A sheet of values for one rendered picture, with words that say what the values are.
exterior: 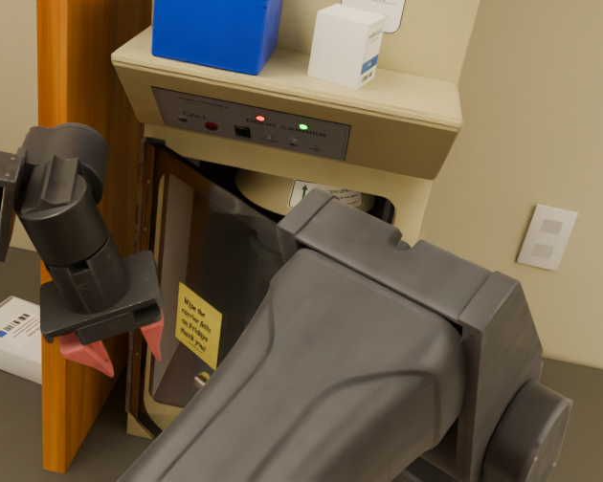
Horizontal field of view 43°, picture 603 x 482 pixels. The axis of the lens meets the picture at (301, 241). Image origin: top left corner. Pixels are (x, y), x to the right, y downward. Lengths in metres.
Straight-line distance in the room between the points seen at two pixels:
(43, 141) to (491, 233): 0.87
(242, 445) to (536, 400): 0.13
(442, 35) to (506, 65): 0.47
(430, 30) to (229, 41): 0.21
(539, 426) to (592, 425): 1.06
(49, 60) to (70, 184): 0.20
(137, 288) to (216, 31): 0.23
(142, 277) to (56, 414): 0.37
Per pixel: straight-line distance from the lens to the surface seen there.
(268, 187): 0.89
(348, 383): 0.21
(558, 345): 1.49
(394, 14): 0.78
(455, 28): 0.79
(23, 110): 1.43
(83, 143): 0.67
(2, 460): 1.10
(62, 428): 1.02
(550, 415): 0.30
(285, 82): 0.70
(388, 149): 0.75
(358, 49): 0.70
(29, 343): 1.21
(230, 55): 0.70
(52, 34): 0.77
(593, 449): 1.31
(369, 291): 0.23
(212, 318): 0.83
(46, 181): 0.62
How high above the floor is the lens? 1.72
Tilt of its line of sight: 29 degrees down
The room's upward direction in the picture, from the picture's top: 10 degrees clockwise
